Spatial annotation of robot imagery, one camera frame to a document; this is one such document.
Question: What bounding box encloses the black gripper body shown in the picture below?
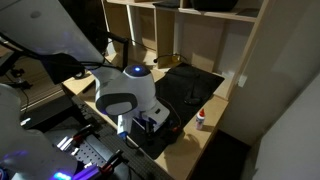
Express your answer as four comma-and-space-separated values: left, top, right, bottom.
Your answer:
143, 119, 162, 140

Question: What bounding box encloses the dark mechanical keyboard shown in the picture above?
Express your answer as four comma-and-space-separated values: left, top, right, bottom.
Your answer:
156, 123, 183, 145

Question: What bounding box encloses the white glue bottle red cap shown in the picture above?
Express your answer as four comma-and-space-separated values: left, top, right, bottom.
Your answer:
195, 108, 206, 131

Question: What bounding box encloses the red black clamp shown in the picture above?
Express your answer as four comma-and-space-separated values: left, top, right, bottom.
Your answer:
70, 124, 97, 145
99, 149, 125, 176

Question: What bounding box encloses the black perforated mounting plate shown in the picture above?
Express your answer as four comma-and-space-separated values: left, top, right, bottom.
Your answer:
43, 132, 135, 180

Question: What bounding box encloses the black desk mat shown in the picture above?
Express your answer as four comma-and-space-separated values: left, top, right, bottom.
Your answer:
127, 62, 226, 161

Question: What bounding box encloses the white tag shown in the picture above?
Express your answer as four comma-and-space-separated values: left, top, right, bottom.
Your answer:
237, 74, 248, 88

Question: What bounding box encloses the wooden shelf unit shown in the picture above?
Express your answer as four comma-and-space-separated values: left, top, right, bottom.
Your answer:
100, 0, 272, 101

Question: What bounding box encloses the large black panel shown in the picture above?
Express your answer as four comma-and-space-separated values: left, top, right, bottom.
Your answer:
58, 0, 110, 56

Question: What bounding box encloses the flat black tablet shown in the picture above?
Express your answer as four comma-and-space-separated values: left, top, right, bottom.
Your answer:
152, 0, 181, 9

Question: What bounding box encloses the black box on shelf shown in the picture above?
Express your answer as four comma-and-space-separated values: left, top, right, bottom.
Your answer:
189, 0, 240, 12

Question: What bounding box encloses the black tripod stand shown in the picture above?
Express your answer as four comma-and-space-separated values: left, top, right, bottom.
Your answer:
0, 49, 34, 92

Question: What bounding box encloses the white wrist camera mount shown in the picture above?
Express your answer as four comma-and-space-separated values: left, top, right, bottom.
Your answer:
133, 99, 171, 132

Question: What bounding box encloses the thin grey cable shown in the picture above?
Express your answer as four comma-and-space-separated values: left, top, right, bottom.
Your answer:
127, 37, 158, 53

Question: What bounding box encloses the black metal bracket stand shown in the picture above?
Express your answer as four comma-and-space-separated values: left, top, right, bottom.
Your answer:
106, 31, 130, 70

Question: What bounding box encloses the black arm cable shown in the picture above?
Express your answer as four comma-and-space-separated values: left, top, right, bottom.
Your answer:
0, 31, 125, 79

